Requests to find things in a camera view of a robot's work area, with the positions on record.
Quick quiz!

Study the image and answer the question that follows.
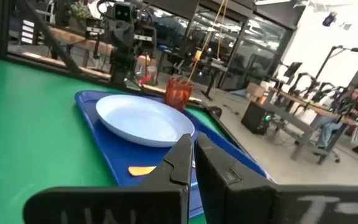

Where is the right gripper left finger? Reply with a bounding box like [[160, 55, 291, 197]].
[[22, 133, 195, 224]]

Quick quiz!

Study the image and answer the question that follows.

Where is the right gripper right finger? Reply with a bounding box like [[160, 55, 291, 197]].
[[194, 133, 358, 224]]

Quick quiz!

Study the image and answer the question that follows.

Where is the orange faceted plastic cup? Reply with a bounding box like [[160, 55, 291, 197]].
[[165, 77, 194, 112]]

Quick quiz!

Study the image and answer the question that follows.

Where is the light blue plate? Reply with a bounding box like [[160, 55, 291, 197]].
[[95, 94, 196, 148]]

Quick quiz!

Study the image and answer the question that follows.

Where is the black monitor on arm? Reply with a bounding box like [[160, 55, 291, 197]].
[[283, 61, 303, 78]]

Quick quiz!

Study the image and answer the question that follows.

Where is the blue plastic tray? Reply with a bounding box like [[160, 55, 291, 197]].
[[74, 90, 273, 218]]

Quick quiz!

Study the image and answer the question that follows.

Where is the potted green plant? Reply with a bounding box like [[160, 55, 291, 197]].
[[69, 1, 93, 24]]

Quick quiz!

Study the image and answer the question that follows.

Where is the wooden top workbench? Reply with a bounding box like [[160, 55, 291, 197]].
[[20, 26, 117, 78], [261, 86, 358, 166]]

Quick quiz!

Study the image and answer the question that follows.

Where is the black computer tower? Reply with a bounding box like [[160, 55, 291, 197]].
[[240, 101, 275, 136]]

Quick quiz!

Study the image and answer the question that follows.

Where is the black desk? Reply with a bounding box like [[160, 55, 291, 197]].
[[194, 57, 229, 101]]

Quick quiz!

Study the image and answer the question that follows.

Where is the cardboard box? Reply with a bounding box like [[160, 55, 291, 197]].
[[246, 81, 267, 99]]

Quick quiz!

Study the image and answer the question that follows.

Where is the person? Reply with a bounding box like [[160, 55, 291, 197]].
[[317, 87, 358, 149]]

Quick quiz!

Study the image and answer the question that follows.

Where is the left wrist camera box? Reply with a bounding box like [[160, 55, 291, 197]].
[[112, 2, 134, 22]]

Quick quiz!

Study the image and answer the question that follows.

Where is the black diagonal frame strut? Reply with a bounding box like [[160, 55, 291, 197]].
[[17, 0, 83, 77]]

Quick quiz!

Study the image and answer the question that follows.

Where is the yellow hanging cord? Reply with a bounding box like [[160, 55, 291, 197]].
[[187, 0, 229, 82]]

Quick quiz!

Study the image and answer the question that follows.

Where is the black frame post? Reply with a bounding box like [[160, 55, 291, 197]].
[[0, 0, 12, 62]]

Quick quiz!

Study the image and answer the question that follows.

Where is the black ceiling camera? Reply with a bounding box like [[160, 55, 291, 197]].
[[321, 11, 338, 27]]

